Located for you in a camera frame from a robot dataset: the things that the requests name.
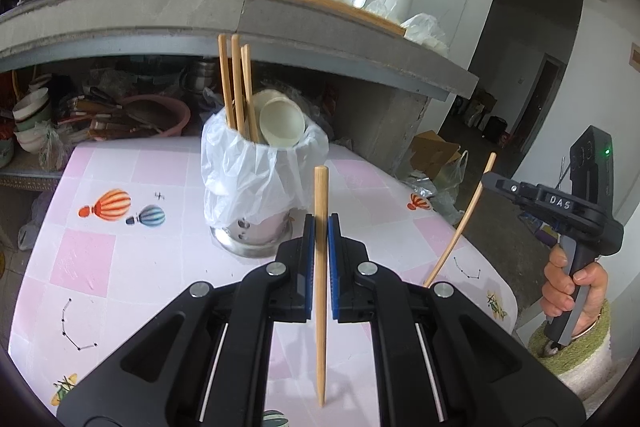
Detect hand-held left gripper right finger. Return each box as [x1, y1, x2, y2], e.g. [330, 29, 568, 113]
[327, 214, 586, 427]

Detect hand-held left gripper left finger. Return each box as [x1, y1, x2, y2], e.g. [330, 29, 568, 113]
[56, 214, 316, 427]

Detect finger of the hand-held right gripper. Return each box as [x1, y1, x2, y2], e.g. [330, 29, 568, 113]
[482, 172, 526, 208]

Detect steel utensil holder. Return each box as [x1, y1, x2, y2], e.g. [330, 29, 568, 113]
[210, 207, 297, 260]

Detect white plastic liner bag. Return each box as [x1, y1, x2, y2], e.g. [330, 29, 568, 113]
[201, 106, 331, 229]

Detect white round soup spoon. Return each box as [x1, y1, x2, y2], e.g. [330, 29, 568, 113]
[258, 94, 306, 149]

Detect white wide-handled spoon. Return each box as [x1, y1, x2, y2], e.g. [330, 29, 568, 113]
[251, 88, 287, 108]

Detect person's right forearm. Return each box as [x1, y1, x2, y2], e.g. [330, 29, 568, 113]
[527, 299, 615, 408]

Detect person's right hand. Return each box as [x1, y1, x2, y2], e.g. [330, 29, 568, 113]
[541, 246, 609, 339]

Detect yellowish plastic bag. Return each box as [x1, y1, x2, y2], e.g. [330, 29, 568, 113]
[432, 151, 470, 188]

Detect crumpled silver plastic bag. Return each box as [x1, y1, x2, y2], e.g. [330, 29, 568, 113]
[405, 174, 458, 225]

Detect cardboard box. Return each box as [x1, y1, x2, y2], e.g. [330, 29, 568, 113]
[410, 131, 462, 180]

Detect crumpled clear plastic bag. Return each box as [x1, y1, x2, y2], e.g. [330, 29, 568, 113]
[400, 13, 449, 56]

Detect pink plastic basin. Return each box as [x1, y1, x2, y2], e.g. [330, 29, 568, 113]
[120, 94, 192, 138]

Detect stacked steel pots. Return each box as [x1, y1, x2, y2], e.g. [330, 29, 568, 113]
[184, 59, 221, 92]

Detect clear bag of brown food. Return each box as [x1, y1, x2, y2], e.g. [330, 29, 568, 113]
[39, 122, 68, 172]

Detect concrete kitchen counter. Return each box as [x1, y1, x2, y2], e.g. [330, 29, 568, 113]
[0, 0, 480, 100]

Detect stack of bowls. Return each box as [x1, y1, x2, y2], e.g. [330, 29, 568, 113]
[12, 87, 53, 154]

